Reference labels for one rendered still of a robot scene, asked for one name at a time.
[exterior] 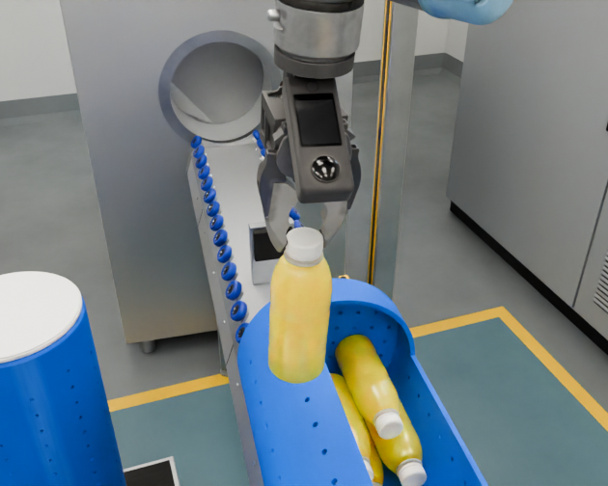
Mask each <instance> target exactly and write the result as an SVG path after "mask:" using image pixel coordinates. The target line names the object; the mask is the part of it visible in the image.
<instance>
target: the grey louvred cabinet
mask: <svg viewBox="0 0 608 486"><path fill-rule="evenodd" d="M446 196H447V197H448V198H449V199H450V200H451V207H450V210H451V211H452V212H453V213H454V214H455V216H457V218H458V219H459V220H461V221H462V222H463V223H464V224H465V225H466V226H467V227H468V228H469V229H470V230H471V231H473V232H474V233H476V234H477V235H478V236H479V237H480V238H481V240H482V241H483V242H485V243H486V244H487V245H488V246H489V247H490V248H491V249H492V250H493V251H494V252H495V253H496V254H498V255H499V256H500V257H501V258H502V259H503V260H504V261H505V262H506V263H507V264H508V265H510V266H511V267H512V268H513V269H514V270H515V271H516V272H517V273H518V274H519V275H520V276H522V277H523V278H524V279H525V280H526V281H527V282H528V283H529V284H530V285H531V286H532V287H534V288H535V289H536V290H537V291H538V292H539V293H540V294H541V295H542V296H543V297H544V298H546V299H547V300H548V301H549V302H550V303H551V304H552V305H553V306H554V307H555V308H556V309H557V310H559V311H560V312H561V313H562V314H563V315H564V316H565V317H566V318H567V319H568V320H569V321H571V322H572V323H573V324H574V325H575V326H576V327H577V328H578V329H579V330H580V331H581V332H583V333H584V334H585V335H586V336H587V337H588V338H589V339H590V340H591V341H592V342H593V343H595V344H596V345H597V346H598V347H599V348H600V349H601V350H602V351H603V352H604V353H605V354H606V355H608V0H513V1H512V3H511V5H510V7H509V8H508V9H507V10H506V11H505V13H504V14H503V15H502V16H501V17H499V18H498V19H497V20H495V21H493V22H491V23H489V24H486V25H474V24H470V23H468V30H467V38H466V44H465V52H464V60H463V67H462V74H461V81H460V89H459V96H458V104H457V110H456V124H455V132H454V139H453V146H452V154H451V161H450V169H449V175H448V183H447V190H446Z"/></svg>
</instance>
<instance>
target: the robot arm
mask: <svg viewBox="0 0 608 486"><path fill-rule="evenodd" d="M389 1H392V2H395V3H399V4H402V5H405V6H407V7H411V8H414V9H417V10H420V11H424V12H425V13H427V14H429V15H431V16H433V17H436V18H440V19H454V20H458V21H462V22H466V23H470V24H474V25H486V24H489V23H491V22H493V21H495V20H497V19H498V18H499V17H501V16H502V15H503V14H504V13H505V11H506V10H507V9H508V8H509V7H510V5H511V3H512V1H513V0H389ZM274 2H275V9H274V10H268V11H267V15H266V16H267V19H268V21H271V22H273V41H274V57H273V61H274V64H275V65H276V66H277V67H278V68H279V69H281V70H283V71H284V73H283V81H282V82H281V84H280V86H279V89H278V90H277V91H262V109H261V136H260V138H261V140H262V143H263V147H264V148H265V151H264V152H265V157H264V160H263V161H262V162H261V163H260V165H259V168H258V172H257V185H258V190H259V194H260V198H261V202H262V206H263V217H264V220H265V225H266V229H267V233H268V236H269V238H270V241H271V243H272V245H273V246H274V248H275V249H276V250H277V252H279V253H280V252H283V251H284V249H285V248H286V246H287V245H288V242H289V241H288V239H287V236H286V233H287V230H288V228H289V227H290V221H289V214H290V211H291V209H292V208H293V207H294V206H295V205H296V202H297V200H298V201H299V202H300V203H323V208H322V210H321V212H320V215H321V217H322V226H321V228H320V230H319V232H320V233H321V234H322V237H323V248H325V247H327V246H328V244H329V243H330V242H331V240H332V239H333V238H334V236H335V235H336V233H337V232H338V230H339V229H340V227H341V225H342V224H343V222H344V220H345V216H346V215H347V212H348V211H349V210H350V209H351V206H352V204H353V201H354V199H355V196H356V193H357V191H358V188H359V185H360V182H361V166H360V162H359V158H358V154H359V148H358V147H357V145H356V144H350V141H351V140H353V139H354V138H355V135H354V134H353V132H352V131H351V129H349V128H348V123H347V119H348V114H347V113H346V112H345V110H344V108H343V107H342V105H341V103H340V101H339V96H338V90H337V85H336V79H335V77H340V76H343V75H346V74H348V73H349V72H351V71H352V69H353V65H354V57H355V51H356V50H357V48H358V46H359V43H360V36H361V28H362V20H363V12H364V5H365V2H364V0H274ZM275 95H276V97H270V96H275ZM277 95H278V97H277ZM279 96H280V97H279ZM264 113H265V119H264ZM286 176H288V177H291V178H292V180H293V182H295V186H294V184H293V183H292V182H291V181H289V180H288V179H287V178H286Z"/></svg>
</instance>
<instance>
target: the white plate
mask: <svg viewBox="0 0 608 486"><path fill-rule="evenodd" d="M81 310H82V297H81V294H80V291H79V289H78V288H77V287H76V285H75V284H74V283H72V282H71V281H69V280H68V279H66V278H64V277H61V276H58V275H55V274H51V273H45V272H34V271H29V272H16V273H10V274H5V275H0V364H1V363H5V362H10V361H14V360H17V359H20V358H23V357H26V356H29V355H31V354H34V353H36V352H38V351H40V350H42V349H43V348H45V347H47V346H48V345H50V344H52V343H53V342H55V341H56V340H57V339H59V338H60V337H62V336H63V335H64V334H65V333H66V332H67V331H68V330H69V329H70V328H71V327H72V326H73V324H74V323H75V322H76V320H77V319H78V317H79V315H80V312H81Z"/></svg>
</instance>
